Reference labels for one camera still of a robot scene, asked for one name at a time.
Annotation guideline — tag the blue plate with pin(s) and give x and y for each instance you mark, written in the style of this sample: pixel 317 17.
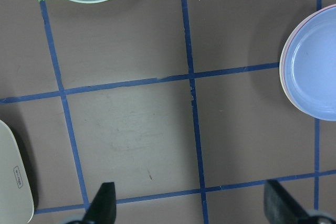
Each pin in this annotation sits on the blue plate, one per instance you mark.
pixel 312 64

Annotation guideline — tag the white toaster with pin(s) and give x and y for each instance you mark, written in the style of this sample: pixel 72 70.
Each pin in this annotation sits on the white toaster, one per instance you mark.
pixel 17 205

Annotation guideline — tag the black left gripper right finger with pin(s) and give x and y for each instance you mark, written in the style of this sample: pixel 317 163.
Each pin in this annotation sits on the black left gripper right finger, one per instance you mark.
pixel 281 207

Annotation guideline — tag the pink plate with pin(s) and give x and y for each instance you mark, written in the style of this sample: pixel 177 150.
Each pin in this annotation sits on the pink plate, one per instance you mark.
pixel 284 51

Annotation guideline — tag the white plate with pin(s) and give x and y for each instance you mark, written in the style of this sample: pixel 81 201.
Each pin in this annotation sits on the white plate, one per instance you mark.
pixel 281 75

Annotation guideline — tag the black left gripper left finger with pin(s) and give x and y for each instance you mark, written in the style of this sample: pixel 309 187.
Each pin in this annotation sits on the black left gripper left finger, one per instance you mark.
pixel 103 208

